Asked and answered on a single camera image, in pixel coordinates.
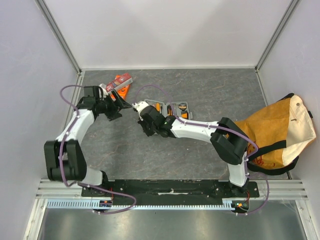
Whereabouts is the orange utility knife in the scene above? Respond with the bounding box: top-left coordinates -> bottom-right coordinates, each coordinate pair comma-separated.
167,104 -> 173,116

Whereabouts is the orange handled small screwdriver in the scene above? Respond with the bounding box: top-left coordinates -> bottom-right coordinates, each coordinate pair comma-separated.
155,102 -> 161,112

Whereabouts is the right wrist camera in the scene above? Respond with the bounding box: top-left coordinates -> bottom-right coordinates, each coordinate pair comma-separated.
132,101 -> 158,121

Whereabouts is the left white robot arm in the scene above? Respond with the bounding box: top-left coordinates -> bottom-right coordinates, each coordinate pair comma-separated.
44,86 -> 132,197

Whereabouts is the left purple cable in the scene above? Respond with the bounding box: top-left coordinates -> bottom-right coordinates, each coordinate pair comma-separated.
59,84 -> 137,215

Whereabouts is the purple cable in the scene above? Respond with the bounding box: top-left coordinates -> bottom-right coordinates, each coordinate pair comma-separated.
59,84 -> 137,215
134,84 -> 270,216

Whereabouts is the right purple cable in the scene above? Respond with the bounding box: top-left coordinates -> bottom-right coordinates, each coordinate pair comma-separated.
134,84 -> 270,216

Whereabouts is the aluminium frame rail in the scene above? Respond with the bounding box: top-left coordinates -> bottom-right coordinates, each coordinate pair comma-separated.
36,178 -> 309,200

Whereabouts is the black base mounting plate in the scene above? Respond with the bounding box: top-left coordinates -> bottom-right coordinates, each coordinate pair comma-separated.
81,178 -> 260,206

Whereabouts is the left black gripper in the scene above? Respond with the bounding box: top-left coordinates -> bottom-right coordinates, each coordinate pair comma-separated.
96,89 -> 132,122

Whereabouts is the tan canvas tool bag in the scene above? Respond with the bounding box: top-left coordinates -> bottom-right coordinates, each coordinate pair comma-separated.
236,93 -> 317,176

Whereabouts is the grey slotted cable duct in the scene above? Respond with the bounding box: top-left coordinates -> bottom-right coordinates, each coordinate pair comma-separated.
46,198 -> 236,209

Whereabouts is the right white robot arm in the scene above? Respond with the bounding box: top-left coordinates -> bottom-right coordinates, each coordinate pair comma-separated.
138,110 -> 254,197

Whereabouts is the grey plastic tool case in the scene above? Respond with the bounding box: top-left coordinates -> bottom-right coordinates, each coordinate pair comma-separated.
144,99 -> 193,120

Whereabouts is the hex key set orange holder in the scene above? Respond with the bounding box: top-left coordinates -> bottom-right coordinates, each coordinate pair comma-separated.
180,110 -> 189,120

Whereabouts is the orange red cardboard box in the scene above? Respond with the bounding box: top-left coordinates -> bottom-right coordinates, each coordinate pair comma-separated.
99,73 -> 133,100

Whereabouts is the black electrical tape roll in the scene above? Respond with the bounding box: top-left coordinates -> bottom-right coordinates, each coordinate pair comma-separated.
178,102 -> 188,112

